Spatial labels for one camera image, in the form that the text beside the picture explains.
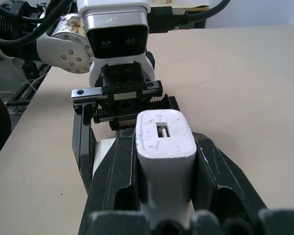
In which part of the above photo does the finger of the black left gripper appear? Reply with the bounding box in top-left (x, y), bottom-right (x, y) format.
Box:
top-left (72, 101), bottom-right (98, 196)
top-left (150, 94), bottom-right (186, 118)

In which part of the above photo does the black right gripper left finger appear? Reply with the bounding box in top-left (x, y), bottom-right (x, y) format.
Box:
top-left (84, 127), bottom-right (141, 214)

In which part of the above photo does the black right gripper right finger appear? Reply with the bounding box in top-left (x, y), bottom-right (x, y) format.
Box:
top-left (190, 132), bottom-right (268, 216)

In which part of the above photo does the white charger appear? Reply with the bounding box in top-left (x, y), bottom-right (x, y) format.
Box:
top-left (135, 109), bottom-right (197, 227)

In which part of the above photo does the light wooden board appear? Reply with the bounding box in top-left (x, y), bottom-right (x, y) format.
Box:
top-left (150, 0), bottom-right (210, 13)

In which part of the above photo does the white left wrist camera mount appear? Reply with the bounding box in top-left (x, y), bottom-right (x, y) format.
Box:
top-left (77, 0), bottom-right (155, 87)

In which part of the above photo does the black metal frame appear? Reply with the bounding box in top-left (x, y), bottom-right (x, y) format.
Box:
top-left (6, 58), bottom-right (52, 108)

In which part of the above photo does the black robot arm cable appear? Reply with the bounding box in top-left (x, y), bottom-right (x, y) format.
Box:
top-left (0, 0), bottom-right (75, 47)

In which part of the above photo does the black camera cable with plug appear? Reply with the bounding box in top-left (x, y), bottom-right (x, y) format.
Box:
top-left (148, 0), bottom-right (232, 34)

